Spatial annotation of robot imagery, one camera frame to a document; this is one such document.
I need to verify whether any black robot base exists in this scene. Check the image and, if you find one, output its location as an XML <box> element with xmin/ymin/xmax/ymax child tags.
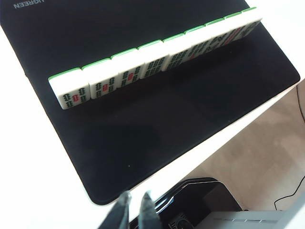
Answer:
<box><xmin>128</xmin><ymin>177</ymin><xmax>241</xmax><ymax>229</ymax></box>

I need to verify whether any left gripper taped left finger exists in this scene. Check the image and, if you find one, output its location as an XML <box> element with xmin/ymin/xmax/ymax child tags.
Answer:
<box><xmin>99</xmin><ymin>191</ymin><xmax>133</xmax><ymax>229</ymax></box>

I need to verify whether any grey metal box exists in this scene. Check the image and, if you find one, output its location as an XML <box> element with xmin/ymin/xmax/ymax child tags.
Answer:
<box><xmin>209</xmin><ymin>210</ymin><xmax>305</xmax><ymax>229</ymax></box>

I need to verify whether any black cloth mouse mat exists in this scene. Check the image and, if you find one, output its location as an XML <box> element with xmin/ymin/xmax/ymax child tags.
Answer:
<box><xmin>0</xmin><ymin>0</ymin><xmax>301</xmax><ymax>206</ymax></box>

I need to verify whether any thin black floor cable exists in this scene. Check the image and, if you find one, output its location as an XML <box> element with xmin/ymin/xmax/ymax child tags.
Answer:
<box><xmin>274</xmin><ymin>175</ymin><xmax>305</xmax><ymax>211</ymax></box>

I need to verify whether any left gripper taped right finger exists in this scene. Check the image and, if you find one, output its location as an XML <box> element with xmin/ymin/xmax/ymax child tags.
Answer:
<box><xmin>139</xmin><ymin>190</ymin><xmax>164</xmax><ymax>229</ymax></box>

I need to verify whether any nine bamboo mahjong tile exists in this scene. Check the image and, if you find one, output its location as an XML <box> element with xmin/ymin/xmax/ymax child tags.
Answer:
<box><xmin>224</xmin><ymin>12</ymin><xmax>246</xmax><ymax>45</ymax></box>

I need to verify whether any six bamboo mahjong tile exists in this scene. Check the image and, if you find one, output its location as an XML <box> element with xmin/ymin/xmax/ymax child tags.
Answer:
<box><xmin>137</xmin><ymin>39</ymin><xmax>170</xmax><ymax>80</ymax></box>
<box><xmin>163</xmin><ymin>32</ymin><xmax>193</xmax><ymax>71</ymax></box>

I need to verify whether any bird bamboo mahjong tile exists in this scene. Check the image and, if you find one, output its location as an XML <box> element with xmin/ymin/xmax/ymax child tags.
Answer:
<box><xmin>241</xmin><ymin>6</ymin><xmax>264</xmax><ymax>39</ymax></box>

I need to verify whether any five bamboo mahjong tile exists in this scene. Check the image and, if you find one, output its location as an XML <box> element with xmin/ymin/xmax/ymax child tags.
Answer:
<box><xmin>48</xmin><ymin>67</ymin><xmax>92</xmax><ymax>110</ymax></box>
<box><xmin>81</xmin><ymin>58</ymin><xmax>119</xmax><ymax>100</ymax></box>
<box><xmin>111</xmin><ymin>47</ymin><xmax>143</xmax><ymax>88</ymax></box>

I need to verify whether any eight bamboo mahjong tile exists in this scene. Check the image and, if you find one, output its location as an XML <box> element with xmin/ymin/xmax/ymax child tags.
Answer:
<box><xmin>205</xmin><ymin>19</ymin><xmax>229</xmax><ymax>52</ymax></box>

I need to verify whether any seven bamboo mahjong tile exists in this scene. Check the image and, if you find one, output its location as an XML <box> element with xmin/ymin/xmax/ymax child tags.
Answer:
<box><xmin>185</xmin><ymin>26</ymin><xmax>210</xmax><ymax>60</ymax></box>

